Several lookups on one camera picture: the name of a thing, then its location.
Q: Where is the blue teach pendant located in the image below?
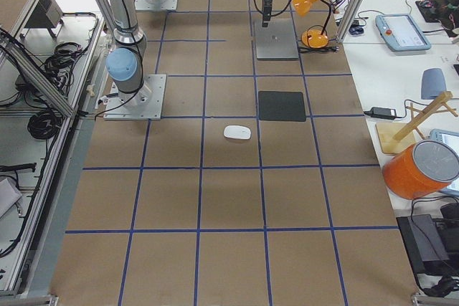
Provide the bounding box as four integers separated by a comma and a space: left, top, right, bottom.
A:
375, 14, 431, 52

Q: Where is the wooden stand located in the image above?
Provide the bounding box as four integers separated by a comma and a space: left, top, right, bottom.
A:
376, 91, 458, 155

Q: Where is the black power adapter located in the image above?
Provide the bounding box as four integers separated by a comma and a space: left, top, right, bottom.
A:
369, 107, 397, 120

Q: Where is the orange bucket grey lid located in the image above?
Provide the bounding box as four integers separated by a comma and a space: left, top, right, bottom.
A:
382, 140, 458, 199

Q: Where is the grey closed laptop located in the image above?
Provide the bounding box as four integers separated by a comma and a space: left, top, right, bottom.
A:
254, 19, 298, 61

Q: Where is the orange desk lamp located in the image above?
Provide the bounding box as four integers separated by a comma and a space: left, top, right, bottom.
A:
292, 0, 331, 49

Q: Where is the white computer mouse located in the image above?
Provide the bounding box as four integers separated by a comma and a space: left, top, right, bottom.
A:
223, 125, 252, 140

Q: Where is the black mousepad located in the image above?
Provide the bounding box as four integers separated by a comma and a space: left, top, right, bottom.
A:
258, 91, 306, 122

